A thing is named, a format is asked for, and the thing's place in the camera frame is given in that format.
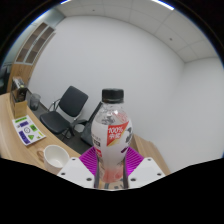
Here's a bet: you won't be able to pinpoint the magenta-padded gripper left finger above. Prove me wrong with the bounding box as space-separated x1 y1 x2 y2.
57 147 100 189

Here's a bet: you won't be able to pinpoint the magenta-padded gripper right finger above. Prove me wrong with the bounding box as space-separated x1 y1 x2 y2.
123 146 167 189

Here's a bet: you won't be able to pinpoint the clear drink bottle black cap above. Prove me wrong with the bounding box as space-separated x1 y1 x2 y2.
91 88 134 184

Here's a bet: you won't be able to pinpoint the wooden side desk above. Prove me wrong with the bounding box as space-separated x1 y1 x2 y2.
129 133 172 176

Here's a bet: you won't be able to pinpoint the white mug with orange drawings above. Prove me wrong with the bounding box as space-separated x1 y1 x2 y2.
36 144 71 175

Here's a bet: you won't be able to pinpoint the white leaflet green purple stickers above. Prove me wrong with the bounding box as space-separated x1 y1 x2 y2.
11 114 47 147

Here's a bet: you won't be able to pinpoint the black visitor chair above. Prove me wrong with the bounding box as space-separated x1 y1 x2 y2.
39 85 90 140

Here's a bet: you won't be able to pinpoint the grey waste bin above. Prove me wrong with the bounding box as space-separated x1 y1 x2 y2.
29 93 42 112

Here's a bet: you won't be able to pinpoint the brown kraft box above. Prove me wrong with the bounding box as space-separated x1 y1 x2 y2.
11 98 29 119

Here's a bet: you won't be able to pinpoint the black armchair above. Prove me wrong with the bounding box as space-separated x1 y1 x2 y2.
0 63 11 96

